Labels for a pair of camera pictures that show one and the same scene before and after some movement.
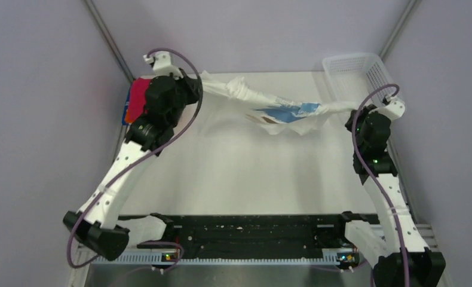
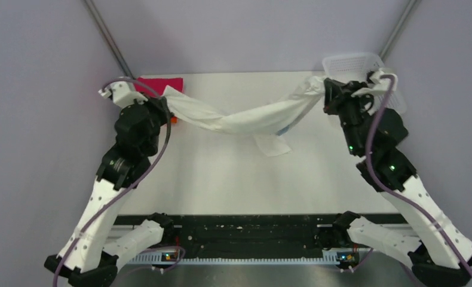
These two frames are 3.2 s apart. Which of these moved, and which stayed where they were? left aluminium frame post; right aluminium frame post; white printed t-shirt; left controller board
Moved: white printed t-shirt
Stayed: right aluminium frame post; left aluminium frame post; left controller board
